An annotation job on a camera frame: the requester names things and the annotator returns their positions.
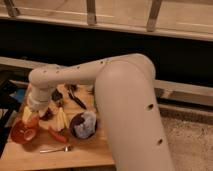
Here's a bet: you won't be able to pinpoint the red bowl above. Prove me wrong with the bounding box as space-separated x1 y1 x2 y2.
10 120 39 144

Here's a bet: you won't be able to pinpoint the dark round lid object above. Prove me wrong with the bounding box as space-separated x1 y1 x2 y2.
65 84 78 91

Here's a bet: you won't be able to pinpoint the blue object at table edge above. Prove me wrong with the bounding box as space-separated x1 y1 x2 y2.
11 88 26 103

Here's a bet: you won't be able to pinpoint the crumpled blue-white cloth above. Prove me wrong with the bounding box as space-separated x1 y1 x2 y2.
73 111 98 140

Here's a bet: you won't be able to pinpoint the black chair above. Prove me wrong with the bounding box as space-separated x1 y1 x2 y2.
0 71 20 157

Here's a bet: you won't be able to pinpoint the dark bowl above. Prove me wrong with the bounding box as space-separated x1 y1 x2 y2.
68 112 99 141

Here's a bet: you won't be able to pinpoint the yellow corn pieces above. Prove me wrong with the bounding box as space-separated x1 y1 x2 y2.
56 107 69 131

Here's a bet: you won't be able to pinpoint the black rectangular remote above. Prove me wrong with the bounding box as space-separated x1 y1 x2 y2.
51 90 63 102

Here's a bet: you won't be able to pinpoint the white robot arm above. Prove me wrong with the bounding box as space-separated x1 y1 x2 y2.
27 53 175 171

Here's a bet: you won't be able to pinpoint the red chili pepper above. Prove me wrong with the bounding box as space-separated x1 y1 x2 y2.
48 127 68 143

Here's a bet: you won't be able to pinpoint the orange apple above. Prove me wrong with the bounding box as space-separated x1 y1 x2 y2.
26 116 40 128

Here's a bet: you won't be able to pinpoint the dark grape bunch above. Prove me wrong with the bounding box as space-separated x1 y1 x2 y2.
41 108 53 121

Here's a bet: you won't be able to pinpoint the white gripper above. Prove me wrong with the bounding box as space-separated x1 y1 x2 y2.
22 89 51 123

